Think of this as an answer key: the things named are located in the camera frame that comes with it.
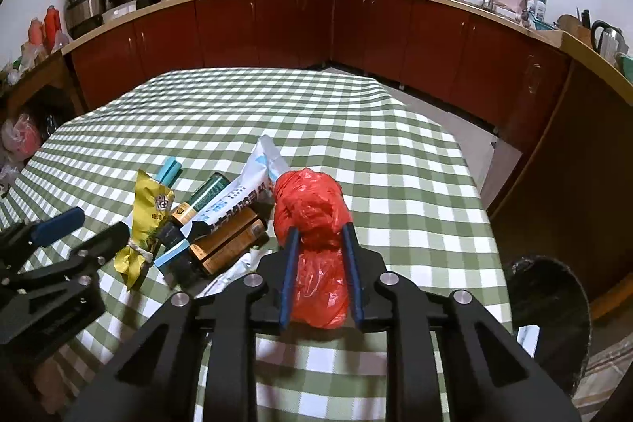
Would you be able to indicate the steel kettle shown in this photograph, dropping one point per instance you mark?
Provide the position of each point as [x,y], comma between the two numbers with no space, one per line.
[608,39]

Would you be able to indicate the small steel faucet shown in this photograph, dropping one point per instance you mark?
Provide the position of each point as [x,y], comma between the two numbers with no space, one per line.
[522,4]

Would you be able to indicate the green plastic colander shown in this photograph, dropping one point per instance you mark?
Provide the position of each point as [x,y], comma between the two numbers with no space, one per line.
[625,68]

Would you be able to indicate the wooden cutting board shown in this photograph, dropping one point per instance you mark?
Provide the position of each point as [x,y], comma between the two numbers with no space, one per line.
[571,29]

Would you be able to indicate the dark red kitchen cabinets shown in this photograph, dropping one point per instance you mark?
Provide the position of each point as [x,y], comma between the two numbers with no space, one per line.
[296,26]

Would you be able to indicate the person's left forearm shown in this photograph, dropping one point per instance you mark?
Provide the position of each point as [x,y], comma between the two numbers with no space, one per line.
[49,382]

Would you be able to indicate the white blue bottle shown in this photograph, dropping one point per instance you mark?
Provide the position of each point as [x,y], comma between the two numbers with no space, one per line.
[540,10]

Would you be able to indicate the rice cooker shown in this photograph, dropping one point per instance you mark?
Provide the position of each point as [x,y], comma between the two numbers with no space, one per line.
[86,2]

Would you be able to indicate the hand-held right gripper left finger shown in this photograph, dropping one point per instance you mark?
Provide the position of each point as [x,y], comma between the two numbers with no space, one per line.
[288,288]

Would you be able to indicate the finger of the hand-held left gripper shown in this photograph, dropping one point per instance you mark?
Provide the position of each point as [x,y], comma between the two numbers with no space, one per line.
[106,236]
[59,222]

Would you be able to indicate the red orange flask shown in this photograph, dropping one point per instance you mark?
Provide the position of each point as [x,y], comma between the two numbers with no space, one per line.
[52,24]

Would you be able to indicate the striped floor mat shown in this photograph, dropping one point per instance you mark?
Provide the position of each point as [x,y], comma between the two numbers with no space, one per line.
[608,387]

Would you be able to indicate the yellow snack packet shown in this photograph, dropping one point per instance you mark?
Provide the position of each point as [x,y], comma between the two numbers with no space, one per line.
[148,209]

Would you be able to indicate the pale orange flask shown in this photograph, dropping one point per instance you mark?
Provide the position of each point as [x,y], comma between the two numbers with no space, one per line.
[35,31]

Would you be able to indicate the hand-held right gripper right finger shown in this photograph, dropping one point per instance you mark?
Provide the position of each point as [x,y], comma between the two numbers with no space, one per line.
[354,288]

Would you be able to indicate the green checked tablecloth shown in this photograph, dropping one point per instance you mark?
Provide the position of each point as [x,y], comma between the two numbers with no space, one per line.
[296,115]

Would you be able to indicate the black trash bin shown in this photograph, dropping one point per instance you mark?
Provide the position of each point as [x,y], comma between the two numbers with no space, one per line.
[554,303]

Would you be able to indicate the light blue sachet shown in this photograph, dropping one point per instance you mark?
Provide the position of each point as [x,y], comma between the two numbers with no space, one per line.
[169,170]

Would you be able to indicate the dark bottle brown label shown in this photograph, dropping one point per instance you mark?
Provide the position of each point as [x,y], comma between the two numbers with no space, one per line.
[227,239]

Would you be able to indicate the pink plastic bag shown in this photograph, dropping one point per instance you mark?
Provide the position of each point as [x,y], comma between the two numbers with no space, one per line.
[20,137]

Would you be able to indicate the dark bottle green label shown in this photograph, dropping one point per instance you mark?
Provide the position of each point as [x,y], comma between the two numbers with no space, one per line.
[210,192]

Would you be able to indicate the white blue packet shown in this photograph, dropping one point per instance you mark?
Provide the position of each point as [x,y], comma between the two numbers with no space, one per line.
[259,165]

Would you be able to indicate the red plastic bag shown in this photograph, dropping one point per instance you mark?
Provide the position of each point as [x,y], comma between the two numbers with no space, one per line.
[316,214]

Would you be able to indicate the teal sink basket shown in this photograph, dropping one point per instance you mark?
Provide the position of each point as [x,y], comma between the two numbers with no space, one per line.
[546,26]

